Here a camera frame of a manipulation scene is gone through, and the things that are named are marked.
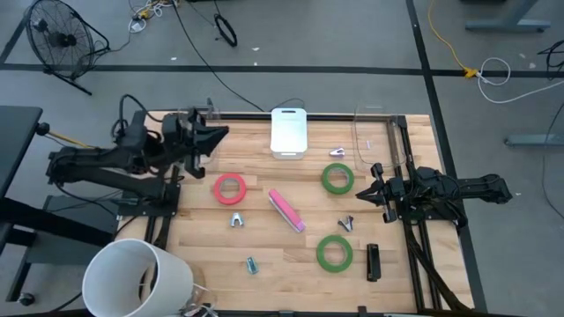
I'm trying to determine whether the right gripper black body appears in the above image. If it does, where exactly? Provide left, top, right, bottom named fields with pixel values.
left=371, top=162, right=406, bottom=224

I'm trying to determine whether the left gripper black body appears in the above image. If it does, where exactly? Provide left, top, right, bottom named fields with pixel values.
left=161, top=107, right=208, bottom=180

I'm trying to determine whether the red tape roll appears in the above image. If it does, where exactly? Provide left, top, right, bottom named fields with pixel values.
left=213, top=173, right=248, bottom=206

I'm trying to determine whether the green tape roll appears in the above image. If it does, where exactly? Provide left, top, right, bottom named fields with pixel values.
left=321, top=162, right=355, bottom=195
left=315, top=234, right=354, bottom=273

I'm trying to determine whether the black stapler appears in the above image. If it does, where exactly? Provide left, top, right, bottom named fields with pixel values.
left=366, top=243, right=382, bottom=283

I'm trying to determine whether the pink stapler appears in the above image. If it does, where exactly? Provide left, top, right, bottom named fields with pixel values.
left=268, top=188, right=307, bottom=233

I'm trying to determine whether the clear plastic bin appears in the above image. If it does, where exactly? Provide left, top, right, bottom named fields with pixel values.
left=175, top=104, right=224, bottom=173
left=352, top=104, right=407, bottom=173

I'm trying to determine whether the white plastic bin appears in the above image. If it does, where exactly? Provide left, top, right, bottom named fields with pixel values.
left=270, top=107, right=308, bottom=160

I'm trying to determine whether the grey floor box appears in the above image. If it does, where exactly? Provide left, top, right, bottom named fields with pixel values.
left=26, top=195, right=122, bottom=265

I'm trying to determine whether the white cylindrical lampshade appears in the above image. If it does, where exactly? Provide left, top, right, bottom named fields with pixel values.
left=81, top=238, right=195, bottom=317

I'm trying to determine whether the black floor fan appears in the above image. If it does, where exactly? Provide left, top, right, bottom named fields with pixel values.
left=25, top=0, right=111, bottom=96

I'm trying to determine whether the grey desk foot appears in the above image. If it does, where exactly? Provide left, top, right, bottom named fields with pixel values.
left=504, top=134, right=564, bottom=147

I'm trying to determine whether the black desk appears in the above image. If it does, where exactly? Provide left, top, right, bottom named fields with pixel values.
left=0, top=105, right=118, bottom=305

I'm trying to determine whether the clear plastic packaging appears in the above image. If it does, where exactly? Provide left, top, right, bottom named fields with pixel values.
left=178, top=275, right=219, bottom=317

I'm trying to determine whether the grey desk leg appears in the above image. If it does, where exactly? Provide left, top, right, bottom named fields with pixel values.
left=464, top=0, right=552, bottom=33

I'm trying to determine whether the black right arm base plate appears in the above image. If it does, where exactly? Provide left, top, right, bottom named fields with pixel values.
left=393, top=187, right=462, bottom=221

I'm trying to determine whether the black floor cable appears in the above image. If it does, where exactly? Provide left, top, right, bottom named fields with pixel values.
left=171, top=0, right=265, bottom=112

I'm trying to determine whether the black aluminium table frame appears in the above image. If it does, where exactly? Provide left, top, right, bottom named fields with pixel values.
left=116, top=109, right=446, bottom=317

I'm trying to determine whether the black cable bundle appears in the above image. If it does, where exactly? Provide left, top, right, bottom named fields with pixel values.
left=403, top=218, right=471, bottom=312

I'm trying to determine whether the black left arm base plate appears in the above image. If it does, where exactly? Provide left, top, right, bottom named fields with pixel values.
left=116, top=182, right=182, bottom=217

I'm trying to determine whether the power strip with cables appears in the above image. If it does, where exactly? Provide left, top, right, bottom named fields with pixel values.
left=127, top=0, right=180, bottom=34

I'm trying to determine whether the black coiled cable ring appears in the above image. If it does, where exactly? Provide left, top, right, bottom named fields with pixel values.
left=213, top=13, right=239, bottom=48

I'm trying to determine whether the yellow extension cable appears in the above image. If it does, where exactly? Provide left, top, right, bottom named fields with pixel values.
left=427, top=0, right=480, bottom=79

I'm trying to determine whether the white power cable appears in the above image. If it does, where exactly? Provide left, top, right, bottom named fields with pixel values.
left=477, top=56, right=564, bottom=105

